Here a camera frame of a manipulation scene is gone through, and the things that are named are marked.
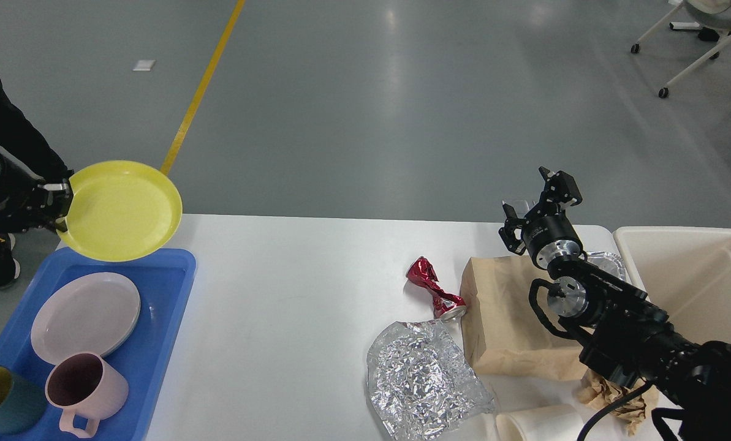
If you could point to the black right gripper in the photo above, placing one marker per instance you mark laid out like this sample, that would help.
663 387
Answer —
549 235

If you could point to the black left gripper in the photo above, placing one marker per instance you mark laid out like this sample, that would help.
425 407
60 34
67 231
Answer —
23 205

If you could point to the yellow plate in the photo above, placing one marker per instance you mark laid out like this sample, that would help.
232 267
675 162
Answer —
121 211

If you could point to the pink mug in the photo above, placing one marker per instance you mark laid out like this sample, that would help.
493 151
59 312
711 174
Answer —
87 390

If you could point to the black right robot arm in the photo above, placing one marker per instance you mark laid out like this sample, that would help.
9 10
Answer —
625 338

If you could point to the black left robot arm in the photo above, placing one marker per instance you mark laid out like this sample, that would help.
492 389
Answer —
10 171

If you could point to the pink plate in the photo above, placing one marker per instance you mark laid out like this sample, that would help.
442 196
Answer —
94 313

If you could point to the person in black clothes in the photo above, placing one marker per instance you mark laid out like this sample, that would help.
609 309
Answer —
21 139

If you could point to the brown paper bag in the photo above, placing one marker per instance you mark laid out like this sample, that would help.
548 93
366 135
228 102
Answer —
501 333

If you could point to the blue plastic tray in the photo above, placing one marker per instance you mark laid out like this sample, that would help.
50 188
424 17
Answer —
164 281

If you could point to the crushed red can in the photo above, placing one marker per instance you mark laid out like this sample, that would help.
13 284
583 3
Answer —
446 306

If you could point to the beige plastic bin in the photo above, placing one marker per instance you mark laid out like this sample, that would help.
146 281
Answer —
687 272

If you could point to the crumpled brown paper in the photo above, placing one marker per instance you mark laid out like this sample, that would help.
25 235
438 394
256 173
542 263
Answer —
596 392

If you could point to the teal yellow cup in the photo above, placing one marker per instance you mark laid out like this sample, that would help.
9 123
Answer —
22 403

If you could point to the crumpled aluminium foil sheet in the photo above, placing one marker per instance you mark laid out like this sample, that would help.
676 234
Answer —
419 382

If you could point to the white paper cup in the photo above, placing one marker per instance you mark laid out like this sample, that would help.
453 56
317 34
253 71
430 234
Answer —
558 422

